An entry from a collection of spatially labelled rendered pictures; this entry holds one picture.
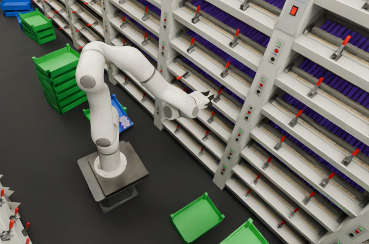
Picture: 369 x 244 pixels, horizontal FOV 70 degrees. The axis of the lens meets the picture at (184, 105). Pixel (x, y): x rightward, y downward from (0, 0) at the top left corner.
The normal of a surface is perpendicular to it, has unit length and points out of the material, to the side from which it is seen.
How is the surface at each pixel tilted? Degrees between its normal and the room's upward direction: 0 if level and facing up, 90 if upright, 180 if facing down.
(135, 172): 1
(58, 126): 0
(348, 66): 18
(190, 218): 0
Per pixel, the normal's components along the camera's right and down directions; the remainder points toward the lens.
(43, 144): 0.13, -0.69
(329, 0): -0.72, 0.62
